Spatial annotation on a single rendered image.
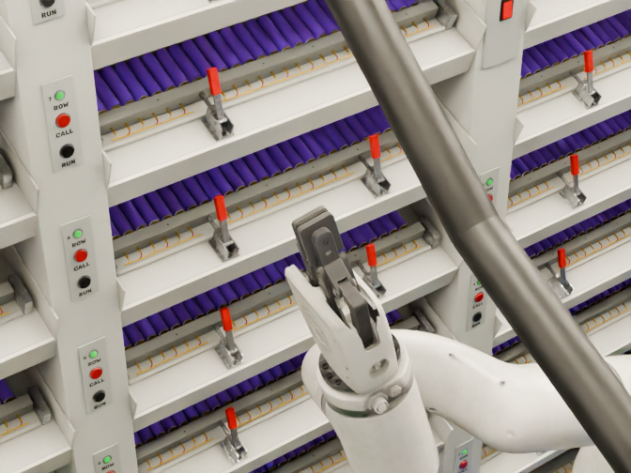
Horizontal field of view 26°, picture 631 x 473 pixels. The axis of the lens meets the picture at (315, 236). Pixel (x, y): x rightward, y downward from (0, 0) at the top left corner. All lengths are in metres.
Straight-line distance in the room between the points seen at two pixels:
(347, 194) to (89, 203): 0.46
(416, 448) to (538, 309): 0.68
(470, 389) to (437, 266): 0.88
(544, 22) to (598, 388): 1.53
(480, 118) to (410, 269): 0.28
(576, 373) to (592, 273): 1.98
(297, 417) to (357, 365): 1.08
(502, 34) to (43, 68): 0.73
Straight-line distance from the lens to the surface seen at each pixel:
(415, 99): 0.62
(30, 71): 1.59
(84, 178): 1.70
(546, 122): 2.23
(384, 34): 0.63
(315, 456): 2.39
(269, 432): 2.21
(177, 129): 1.79
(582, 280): 2.55
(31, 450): 1.94
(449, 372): 1.37
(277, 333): 2.08
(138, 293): 1.86
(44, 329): 1.82
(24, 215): 1.69
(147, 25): 1.65
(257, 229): 1.95
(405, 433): 1.25
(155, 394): 2.00
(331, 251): 1.12
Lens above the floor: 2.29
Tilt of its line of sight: 37 degrees down
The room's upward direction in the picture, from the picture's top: straight up
